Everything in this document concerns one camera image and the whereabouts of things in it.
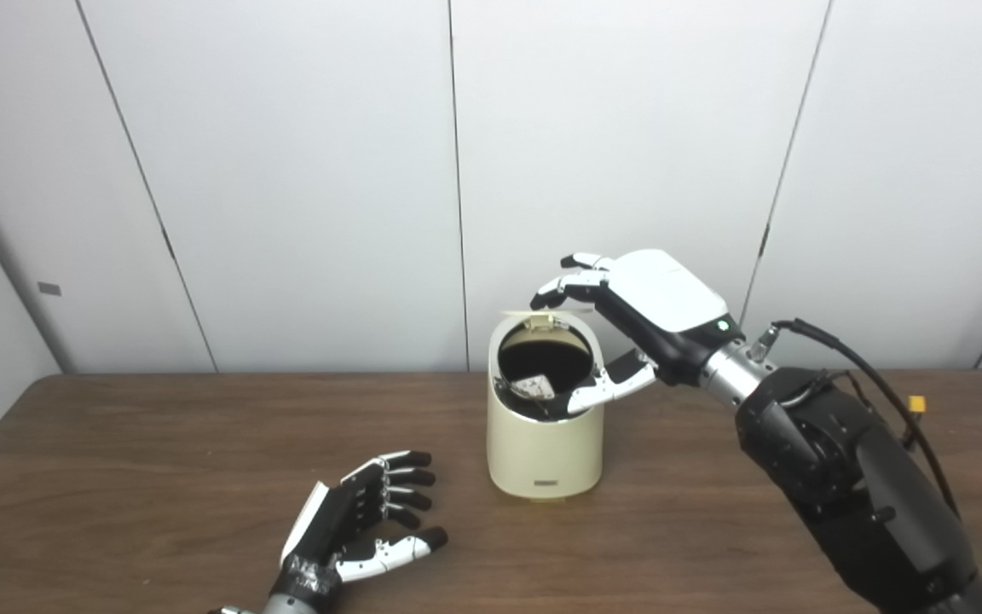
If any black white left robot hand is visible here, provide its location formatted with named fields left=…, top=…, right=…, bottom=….
left=269, top=450, right=449, bottom=602

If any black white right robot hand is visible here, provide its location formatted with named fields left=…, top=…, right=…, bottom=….
left=530, top=249, right=745, bottom=416

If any cream round bin lid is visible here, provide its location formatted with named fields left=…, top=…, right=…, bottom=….
left=500, top=310, right=596, bottom=329

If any white green milk carton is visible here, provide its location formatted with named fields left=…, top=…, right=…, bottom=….
left=512, top=373, right=557, bottom=402

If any cream-colored bin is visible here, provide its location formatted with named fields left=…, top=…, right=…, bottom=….
left=487, top=311, right=605, bottom=501

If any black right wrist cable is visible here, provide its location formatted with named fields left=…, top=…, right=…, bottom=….
left=760, top=318, right=961, bottom=517

